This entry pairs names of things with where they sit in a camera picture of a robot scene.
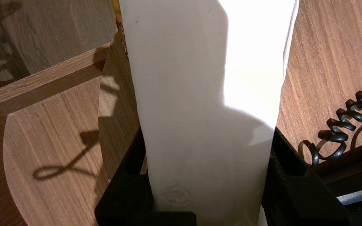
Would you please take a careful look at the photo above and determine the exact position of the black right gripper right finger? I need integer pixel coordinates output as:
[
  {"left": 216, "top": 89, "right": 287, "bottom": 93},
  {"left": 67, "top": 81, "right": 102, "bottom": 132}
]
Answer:
[{"left": 261, "top": 126, "right": 353, "bottom": 226}]

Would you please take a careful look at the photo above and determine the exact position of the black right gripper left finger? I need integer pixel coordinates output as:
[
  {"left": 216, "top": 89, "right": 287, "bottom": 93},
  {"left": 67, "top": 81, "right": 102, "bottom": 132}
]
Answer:
[{"left": 94, "top": 127, "right": 197, "bottom": 226}]

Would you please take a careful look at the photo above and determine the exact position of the curved wooden table drawer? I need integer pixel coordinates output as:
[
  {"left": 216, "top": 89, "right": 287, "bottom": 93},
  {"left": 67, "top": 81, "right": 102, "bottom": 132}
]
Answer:
[{"left": 0, "top": 42, "right": 112, "bottom": 226}]

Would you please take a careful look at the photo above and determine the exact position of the gold tissue box white tissue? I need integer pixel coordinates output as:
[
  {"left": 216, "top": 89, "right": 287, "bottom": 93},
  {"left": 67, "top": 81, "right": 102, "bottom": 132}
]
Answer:
[{"left": 113, "top": 0, "right": 300, "bottom": 226}]

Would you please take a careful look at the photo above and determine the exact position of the white and black telephone base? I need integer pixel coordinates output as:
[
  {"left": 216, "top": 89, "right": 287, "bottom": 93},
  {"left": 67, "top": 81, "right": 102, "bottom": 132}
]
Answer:
[{"left": 335, "top": 140, "right": 362, "bottom": 226}]

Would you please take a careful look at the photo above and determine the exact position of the black coiled telephone cord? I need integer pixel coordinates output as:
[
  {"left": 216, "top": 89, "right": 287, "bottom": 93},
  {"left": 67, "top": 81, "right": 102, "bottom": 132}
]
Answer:
[{"left": 298, "top": 74, "right": 362, "bottom": 167}]

